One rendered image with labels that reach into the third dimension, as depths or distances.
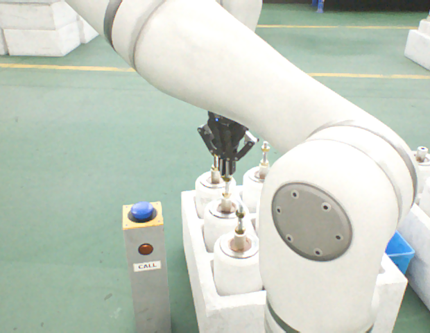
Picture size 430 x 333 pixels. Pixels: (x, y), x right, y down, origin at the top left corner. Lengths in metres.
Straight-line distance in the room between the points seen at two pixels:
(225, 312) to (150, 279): 0.15
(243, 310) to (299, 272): 0.47
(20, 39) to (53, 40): 0.24
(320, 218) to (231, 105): 0.13
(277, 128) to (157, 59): 0.11
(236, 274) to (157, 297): 0.18
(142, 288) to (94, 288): 0.28
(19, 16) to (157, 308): 2.70
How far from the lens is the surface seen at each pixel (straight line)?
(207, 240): 0.88
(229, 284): 0.78
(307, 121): 0.34
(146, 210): 0.73
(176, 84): 0.34
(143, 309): 0.86
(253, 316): 0.79
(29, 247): 1.26
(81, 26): 3.57
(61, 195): 1.45
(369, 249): 0.28
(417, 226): 1.07
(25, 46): 3.31
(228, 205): 0.84
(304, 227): 0.28
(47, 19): 3.20
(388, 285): 0.87
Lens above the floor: 0.75
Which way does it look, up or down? 29 degrees down
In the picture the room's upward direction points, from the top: straight up
